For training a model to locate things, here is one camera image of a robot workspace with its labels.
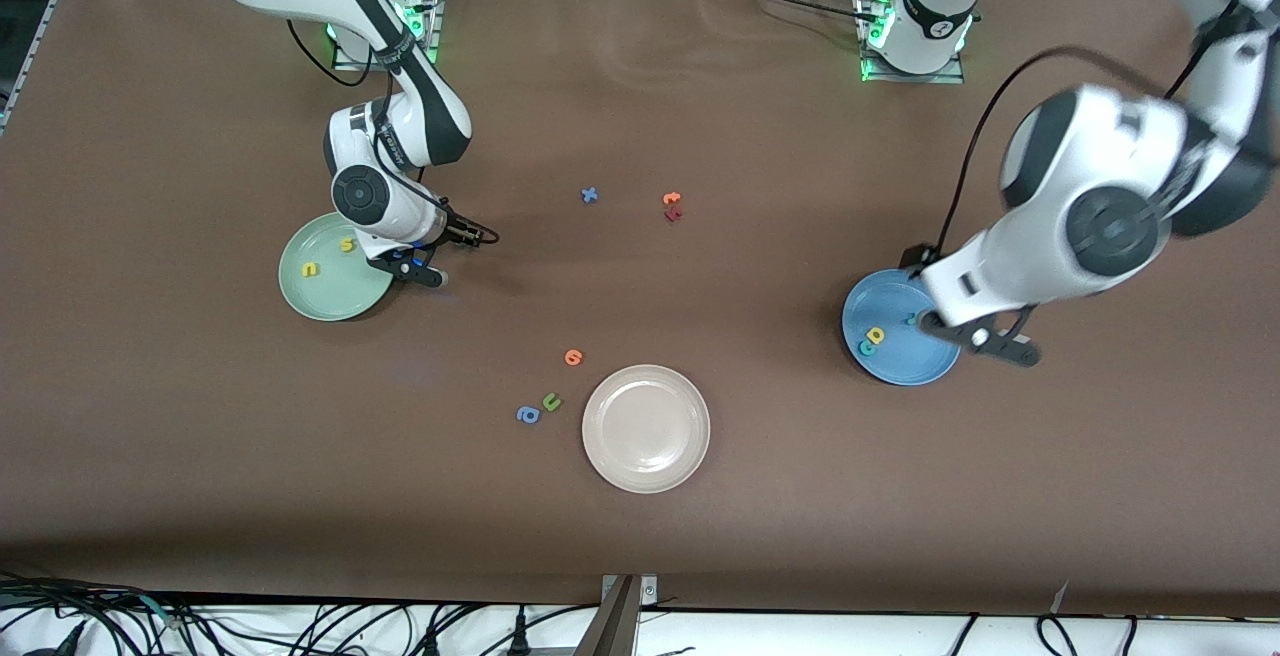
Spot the looped black floor cable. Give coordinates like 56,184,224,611
1035,614,1141,656

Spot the dark metal beam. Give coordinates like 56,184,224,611
573,576,641,656

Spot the beige plate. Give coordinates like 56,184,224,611
581,364,712,495

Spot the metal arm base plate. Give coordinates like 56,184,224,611
858,0,966,85
333,0,443,72

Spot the grey metal bracket plate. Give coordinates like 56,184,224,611
600,574,661,609

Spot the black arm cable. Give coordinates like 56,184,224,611
288,16,446,212
935,0,1261,252

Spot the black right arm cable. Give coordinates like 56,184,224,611
288,16,446,212

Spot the brown table cover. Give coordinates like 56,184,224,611
0,0,1280,619

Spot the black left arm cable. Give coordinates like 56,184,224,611
935,0,1261,252

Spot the green plate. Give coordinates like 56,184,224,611
278,211,399,323

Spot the black cable tangle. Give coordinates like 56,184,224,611
0,571,211,656

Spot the blue plate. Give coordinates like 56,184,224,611
841,269,964,387

